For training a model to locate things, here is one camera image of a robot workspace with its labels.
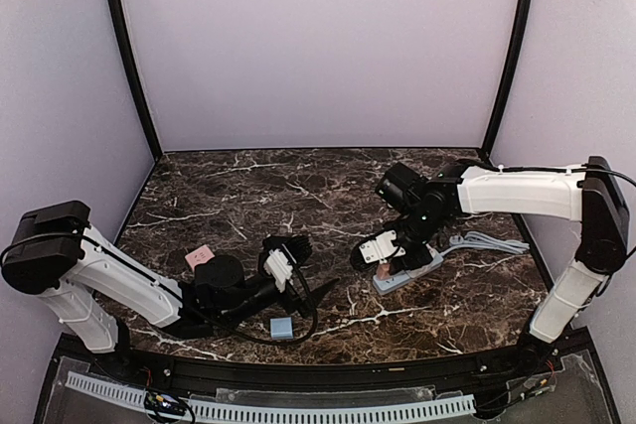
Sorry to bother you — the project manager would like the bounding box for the pink plug adapter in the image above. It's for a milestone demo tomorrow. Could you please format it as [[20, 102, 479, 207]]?
[[376, 262, 392, 281]]

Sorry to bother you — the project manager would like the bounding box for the blue plug adapter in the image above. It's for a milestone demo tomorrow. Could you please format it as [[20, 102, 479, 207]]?
[[269, 317, 294, 341]]

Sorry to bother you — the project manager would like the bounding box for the blue-grey power strip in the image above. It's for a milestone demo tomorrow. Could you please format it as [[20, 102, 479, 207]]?
[[373, 252, 443, 296]]

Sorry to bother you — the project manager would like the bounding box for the pink cube socket adapter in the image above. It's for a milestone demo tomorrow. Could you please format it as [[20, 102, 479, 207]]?
[[185, 245, 215, 269]]

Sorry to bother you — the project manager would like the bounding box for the white cube socket adapter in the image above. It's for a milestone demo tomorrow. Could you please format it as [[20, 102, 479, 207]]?
[[408, 244, 439, 270]]

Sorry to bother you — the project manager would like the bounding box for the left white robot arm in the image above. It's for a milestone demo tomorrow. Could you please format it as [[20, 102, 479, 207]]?
[[1, 201, 336, 354]]

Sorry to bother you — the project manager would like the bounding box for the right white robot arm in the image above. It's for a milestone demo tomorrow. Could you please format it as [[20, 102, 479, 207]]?
[[352, 156, 631, 344]]

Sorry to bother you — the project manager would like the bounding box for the small green circuit board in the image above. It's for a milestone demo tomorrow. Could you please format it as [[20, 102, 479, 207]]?
[[143, 390, 187, 416]]

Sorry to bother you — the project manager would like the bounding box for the grey power strip cable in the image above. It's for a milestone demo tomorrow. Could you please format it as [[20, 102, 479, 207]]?
[[449, 230, 532, 255]]

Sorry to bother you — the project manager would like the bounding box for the white slotted cable duct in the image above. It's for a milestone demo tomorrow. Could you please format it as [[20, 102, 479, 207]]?
[[65, 370, 476, 423]]

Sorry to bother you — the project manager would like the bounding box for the black front frame rail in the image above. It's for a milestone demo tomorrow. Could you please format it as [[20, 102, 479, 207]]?
[[59, 332, 592, 398]]

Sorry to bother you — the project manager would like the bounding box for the right black frame post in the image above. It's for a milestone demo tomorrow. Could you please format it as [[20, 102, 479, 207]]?
[[480, 0, 532, 160]]

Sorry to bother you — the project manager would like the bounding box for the black frame post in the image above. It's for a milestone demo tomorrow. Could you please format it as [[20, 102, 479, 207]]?
[[480, 0, 532, 160], [107, 0, 163, 162]]

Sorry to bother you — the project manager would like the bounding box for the left black frame post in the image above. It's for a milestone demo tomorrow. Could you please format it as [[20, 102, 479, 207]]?
[[107, 0, 163, 162]]

